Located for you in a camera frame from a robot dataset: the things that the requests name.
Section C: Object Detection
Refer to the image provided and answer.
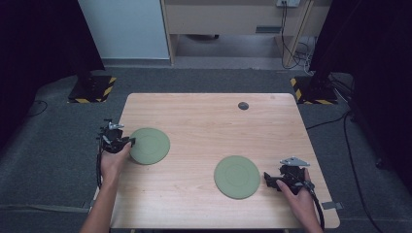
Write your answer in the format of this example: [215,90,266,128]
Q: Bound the grey power socket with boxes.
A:
[276,0,301,9]

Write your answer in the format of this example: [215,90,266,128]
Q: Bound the black curtain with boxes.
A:
[0,0,106,151]
[309,0,412,195]

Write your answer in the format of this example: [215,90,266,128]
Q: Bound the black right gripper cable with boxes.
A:
[302,179,326,231]

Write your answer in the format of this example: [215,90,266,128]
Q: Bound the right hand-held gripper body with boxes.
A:
[277,156,311,196]

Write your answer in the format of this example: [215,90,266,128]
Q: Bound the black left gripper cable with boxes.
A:
[95,135,105,189]

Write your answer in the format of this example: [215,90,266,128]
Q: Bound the green round plate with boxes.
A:
[213,155,261,200]
[128,127,171,166]

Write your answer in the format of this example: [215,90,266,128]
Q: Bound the long black floor cable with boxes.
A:
[305,110,385,233]

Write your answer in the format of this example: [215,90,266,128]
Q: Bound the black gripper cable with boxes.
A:
[95,135,105,189]
[302,179,326,231]

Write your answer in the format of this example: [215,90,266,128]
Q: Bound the thin black floor cable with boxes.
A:
[25,99,49,118]

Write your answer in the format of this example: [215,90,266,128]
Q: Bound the person's right hand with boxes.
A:
[275,168,321,225]

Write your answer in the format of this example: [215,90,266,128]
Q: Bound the person's left hand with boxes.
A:
[99,142,133,186]

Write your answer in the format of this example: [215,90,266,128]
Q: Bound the black hanging cables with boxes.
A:
[280,2,316,71]

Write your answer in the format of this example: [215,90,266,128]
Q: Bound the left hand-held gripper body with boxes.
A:
[98,119,131,154]

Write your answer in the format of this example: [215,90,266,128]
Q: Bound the black yellow-striped stand base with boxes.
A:
[290,76,339,106]
[67,75,118,105]

